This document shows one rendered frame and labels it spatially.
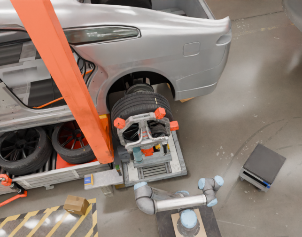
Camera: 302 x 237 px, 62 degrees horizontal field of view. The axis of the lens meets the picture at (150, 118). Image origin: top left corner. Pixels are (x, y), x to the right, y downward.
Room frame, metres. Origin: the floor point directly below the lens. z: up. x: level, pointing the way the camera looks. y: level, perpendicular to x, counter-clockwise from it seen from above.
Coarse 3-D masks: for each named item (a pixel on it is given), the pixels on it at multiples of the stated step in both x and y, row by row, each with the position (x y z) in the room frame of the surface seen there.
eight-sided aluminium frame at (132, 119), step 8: (152, 112) 1.51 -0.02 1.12; (128, 120) 1.47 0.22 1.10; (136, 120) 1.45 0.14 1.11; (144, 120) 1.46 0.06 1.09; (160, 120) 1.46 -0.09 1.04; (168, 120) 1.50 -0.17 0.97; (168, 128) 1.47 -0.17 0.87; (120, 136) 1.44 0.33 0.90; (160, 136) 1.50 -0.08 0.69; (168, 136) 1.46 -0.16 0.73
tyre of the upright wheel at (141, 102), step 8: (128, 96) 1.73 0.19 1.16; (136, 96) 1.70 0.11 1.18; (144, 96) 1.69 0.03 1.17; (152, 96) 1.70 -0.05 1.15; (160, 96) 1.73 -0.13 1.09; (120, 104) 1.67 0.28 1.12; (128, 104) 1.63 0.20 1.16; (136, 104) 1.60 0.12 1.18; (144, 104) 1.58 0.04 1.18; (152, 104) 1.59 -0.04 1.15; (160, 104) 1.61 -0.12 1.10; (168, 104) 1.70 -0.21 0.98; (112, 112) 1.68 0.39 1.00; (120, 112) 1.59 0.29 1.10; (128, 112) 1.53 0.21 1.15; (136, 112) 1.53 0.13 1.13; (144, 112) 1.54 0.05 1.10; (168, 112) 1.56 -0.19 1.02; (112, 120) 1.60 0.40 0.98; (112, 128) 1.54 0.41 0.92
